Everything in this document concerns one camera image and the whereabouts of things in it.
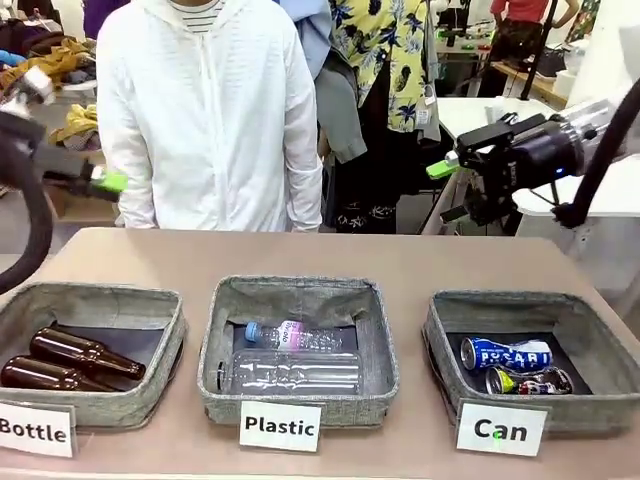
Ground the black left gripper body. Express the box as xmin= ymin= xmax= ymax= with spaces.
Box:
xmin=30 ymin=145 xmax=95 ymax=195

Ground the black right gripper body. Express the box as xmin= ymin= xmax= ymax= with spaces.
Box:
xmin=505 ymin=113 xmax=587 ymax=195

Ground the brown glass beer bottle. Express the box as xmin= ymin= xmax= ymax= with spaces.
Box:
xmin=0 ymin=355 xmax=119 ymax=393
xmin=28 ymin=327 xmax=147 ymax=382

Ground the blue Pocari Sweat can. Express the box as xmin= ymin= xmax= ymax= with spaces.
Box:
xmin=459 ymin=336 xmax=554 ymax=370

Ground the crushed black Pepsi can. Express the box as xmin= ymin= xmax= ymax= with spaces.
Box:
xmin=484 ymin=366 xmax=575 ymax=396

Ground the pink-label blue-cap plastic bottle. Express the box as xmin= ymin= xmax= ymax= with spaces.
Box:
xmin=243 ymin=319 xmax=347 ymax=354

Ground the person's right forearm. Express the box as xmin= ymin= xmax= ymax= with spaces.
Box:
xmin=107 ymin=149 xmax=161 ymax=230

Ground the person's left forearm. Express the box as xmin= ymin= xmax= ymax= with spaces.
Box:
xmin=284 ymin=134 xmax=324 ymax=233

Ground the grey fabric plastic basket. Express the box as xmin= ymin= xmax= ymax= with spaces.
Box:
xmin=198 ymin=274 xmax=401 ymax=429

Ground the grey fabric bottle basket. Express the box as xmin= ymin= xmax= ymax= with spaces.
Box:
xmin=0 ymin=281 xmax=190 ymax=429

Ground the white Can label sign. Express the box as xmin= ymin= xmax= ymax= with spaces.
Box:
xmin=455 ymin=401 xmax=550 ymax=457

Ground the grey fabric can basket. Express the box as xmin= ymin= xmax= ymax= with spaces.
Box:
xmin=422 ymin=288 xmax=640 ymax=436

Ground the wooden box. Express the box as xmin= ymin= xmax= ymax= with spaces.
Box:
xmin=47 ymin=185 xmax=121 ymax=222

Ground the crumpled yellow cloth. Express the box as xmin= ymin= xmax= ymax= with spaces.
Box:
xmin=48 ymin=103 xmax=101 ymax=147

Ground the white background table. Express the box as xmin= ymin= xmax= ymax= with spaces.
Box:
xmin=435 ymin=96 xmax=569 ymax=151

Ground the pile of mixed clothes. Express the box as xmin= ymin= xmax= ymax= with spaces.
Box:
xmin=0 ymin=17 xmax=99 ymax=94

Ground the grey hanging jacket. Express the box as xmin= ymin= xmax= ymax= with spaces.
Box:
xmin=313 ymin=63 xmax=369 ymax=164

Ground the person in white jacket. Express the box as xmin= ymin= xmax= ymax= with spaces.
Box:
xmin=96 ymin=0 xmax=324 ymax=233

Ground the person in red shirt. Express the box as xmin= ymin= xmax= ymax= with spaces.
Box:
xmin=488 ymin=0 xmax=552 ymax=99

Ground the yellow floral hanging shirt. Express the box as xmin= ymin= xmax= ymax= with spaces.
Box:
xmin=328 ymin=0 xmax=440 ymax=135

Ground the light blue hanging garment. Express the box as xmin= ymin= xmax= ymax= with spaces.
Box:
xmin=278 ymin=0 xmax=334 ymax=81

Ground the white Bottle label sign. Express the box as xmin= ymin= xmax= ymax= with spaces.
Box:
xmin=0 ymin=399 xmax=76 ymax=459

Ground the large clear plastic bottle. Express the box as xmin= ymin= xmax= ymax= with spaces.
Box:
xmin=215 ymin=349 xmax=362 ymax=396

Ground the white Plastic label sign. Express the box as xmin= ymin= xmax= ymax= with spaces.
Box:
xmin=238 ymin=399 xmax=323 ymax=454

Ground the black right arm cable sleeve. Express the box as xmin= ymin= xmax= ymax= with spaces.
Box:
xmin=552 ymin=77 xmax=640 ymax=229

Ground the black arm cable sleeve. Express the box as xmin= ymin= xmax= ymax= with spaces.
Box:
xmin=0 ymin=134 xmax=54 ymax=296
xmin=552 ymin=77 xmax=640 ymax=229

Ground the black left arm cable sleeve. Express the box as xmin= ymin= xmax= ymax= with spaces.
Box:
xmin=0 ymin=134 xmax=54 ymax=296

